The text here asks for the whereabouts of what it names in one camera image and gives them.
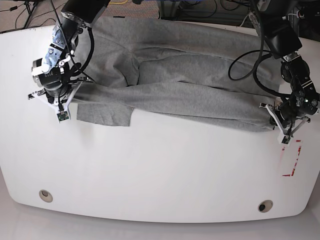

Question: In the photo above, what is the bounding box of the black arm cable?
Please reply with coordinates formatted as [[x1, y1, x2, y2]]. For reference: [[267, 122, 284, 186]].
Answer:
[[228, 0, 288, 98], [49, 0, 97, 83]]

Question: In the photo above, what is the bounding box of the black tripod stand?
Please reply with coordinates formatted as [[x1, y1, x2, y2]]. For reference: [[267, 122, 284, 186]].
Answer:
[[14, 0, 44, 30]]

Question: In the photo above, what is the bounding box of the table cable grommet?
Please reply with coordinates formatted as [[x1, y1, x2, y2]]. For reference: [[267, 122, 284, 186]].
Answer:
[[257, 200, 273, 213], [39, 190, 53, 203]]

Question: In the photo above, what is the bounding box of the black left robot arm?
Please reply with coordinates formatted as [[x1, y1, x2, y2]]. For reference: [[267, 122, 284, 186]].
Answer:
[[249, 0, 320, 145]]

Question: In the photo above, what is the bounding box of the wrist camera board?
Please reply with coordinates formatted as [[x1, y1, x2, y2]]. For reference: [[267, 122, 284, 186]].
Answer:
[[57, 111, 69, 123], [281, 136, 291, 145]]

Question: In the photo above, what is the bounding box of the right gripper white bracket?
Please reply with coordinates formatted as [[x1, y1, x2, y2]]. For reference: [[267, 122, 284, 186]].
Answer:
[[27, 81, 82, 120]]

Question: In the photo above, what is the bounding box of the left table cable grommet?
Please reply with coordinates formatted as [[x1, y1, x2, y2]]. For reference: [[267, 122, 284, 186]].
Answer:
[[39, 190, 53, 203]]

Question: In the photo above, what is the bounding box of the grey t-shirt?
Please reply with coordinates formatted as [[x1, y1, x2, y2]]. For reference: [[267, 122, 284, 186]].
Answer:
[[74, 16, 275, 132]]

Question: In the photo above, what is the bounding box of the right table cable grommet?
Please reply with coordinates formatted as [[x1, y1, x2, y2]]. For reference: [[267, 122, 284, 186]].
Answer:
[[257, 200, 273, 213]]

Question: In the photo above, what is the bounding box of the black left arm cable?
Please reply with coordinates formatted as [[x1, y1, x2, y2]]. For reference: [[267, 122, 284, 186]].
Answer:
[[228, 0, 288, 98]]

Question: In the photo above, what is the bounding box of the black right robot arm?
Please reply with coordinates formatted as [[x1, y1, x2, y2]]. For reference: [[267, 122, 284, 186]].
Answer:
[[28, 0, 110, 122]]

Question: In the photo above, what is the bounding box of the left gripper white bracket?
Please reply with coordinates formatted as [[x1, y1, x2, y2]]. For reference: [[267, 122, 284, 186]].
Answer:
[[259, 103, 311, 144]]

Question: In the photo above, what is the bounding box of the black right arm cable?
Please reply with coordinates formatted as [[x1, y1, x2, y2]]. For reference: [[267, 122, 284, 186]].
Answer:
[[49, 0, 97, 83]]

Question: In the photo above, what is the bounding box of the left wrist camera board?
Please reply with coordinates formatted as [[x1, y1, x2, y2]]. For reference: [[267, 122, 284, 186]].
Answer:
[[281, 136, 291, 145]]

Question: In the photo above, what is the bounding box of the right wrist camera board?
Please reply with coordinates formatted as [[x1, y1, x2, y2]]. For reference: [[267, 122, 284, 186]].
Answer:
[[57, 111, 69, 123]]

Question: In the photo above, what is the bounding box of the red tape rectangle marking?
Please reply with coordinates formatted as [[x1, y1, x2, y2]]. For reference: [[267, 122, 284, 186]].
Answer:
[[279, 139, 303, 177]]

